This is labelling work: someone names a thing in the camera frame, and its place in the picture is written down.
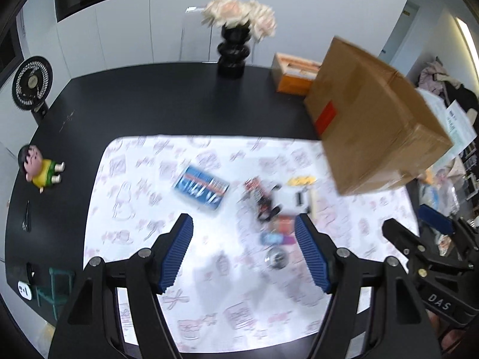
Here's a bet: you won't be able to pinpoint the white label printer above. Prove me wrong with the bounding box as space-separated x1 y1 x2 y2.
271 185 312 216

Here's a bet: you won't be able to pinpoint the round metal tin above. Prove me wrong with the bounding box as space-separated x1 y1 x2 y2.
265 246 289 270

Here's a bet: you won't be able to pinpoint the white patterned table mat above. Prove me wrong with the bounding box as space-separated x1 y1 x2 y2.
84 135 418 352

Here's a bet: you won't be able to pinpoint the white green printed pouch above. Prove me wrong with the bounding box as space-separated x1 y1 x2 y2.
416 88 477 170

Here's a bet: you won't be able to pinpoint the black pen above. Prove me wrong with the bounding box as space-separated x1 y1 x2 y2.
22 200 31 232

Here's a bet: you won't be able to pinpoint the small green toy chair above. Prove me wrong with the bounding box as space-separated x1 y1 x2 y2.
35 267 75 321

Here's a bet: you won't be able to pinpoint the blue purple small packet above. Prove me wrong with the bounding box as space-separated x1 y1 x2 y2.
260 232 296 247

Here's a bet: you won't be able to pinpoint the wooden comb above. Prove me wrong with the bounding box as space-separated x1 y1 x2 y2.
308 187 317 221

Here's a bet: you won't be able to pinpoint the cartoon boy figurine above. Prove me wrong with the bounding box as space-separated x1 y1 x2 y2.
17 144 65 193

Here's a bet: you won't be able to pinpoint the blue dental floss pick box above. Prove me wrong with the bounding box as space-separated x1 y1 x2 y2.
173 165 230 211

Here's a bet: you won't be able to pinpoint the pile of clothes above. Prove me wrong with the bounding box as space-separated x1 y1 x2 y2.
417 57 478 132

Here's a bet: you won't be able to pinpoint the cream artificial roses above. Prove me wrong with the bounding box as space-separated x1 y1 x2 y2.
202 0 277 43

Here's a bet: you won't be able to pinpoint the white tag with black print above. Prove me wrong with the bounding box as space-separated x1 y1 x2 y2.
17 281 32 301

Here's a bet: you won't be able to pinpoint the black round desk fan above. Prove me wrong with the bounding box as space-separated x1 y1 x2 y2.
11 56 53 125

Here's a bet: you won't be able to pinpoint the orange small packet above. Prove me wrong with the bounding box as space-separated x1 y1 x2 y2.
270 215 295 235

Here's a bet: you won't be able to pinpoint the black vase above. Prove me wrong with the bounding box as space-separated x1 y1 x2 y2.
217 23 251 80

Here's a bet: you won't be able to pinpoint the brown cardboard box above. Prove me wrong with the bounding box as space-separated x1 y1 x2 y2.
304 37 453 195

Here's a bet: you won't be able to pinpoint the orange tissue box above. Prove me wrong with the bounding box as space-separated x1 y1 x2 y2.
270 53 322 96

